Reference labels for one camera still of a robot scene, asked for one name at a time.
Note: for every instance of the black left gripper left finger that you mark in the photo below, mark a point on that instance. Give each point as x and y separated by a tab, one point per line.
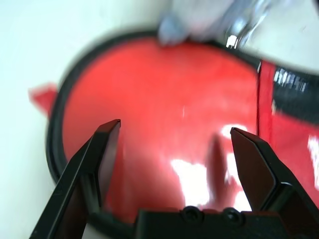
82	169

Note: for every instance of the red wooden ping-pong paddle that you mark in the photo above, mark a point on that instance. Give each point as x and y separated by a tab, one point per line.
154	99

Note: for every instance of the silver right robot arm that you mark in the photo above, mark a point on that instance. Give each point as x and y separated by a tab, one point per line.
239	25

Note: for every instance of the black red paddle case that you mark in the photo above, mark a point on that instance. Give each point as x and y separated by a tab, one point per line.
286	139

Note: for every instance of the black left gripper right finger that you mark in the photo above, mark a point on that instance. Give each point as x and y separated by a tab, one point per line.
261	174

